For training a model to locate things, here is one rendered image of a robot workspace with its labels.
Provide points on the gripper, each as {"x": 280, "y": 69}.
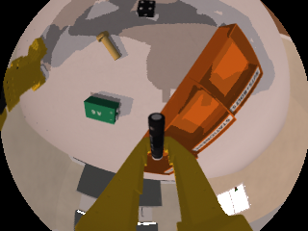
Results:
{"x": 117, "y": 208}

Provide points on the black die with white pips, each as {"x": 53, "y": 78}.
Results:
{"x": 146, "y": 8}

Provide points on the orange labelled storage bins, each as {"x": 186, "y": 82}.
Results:
{"x": 231, "y": 78}

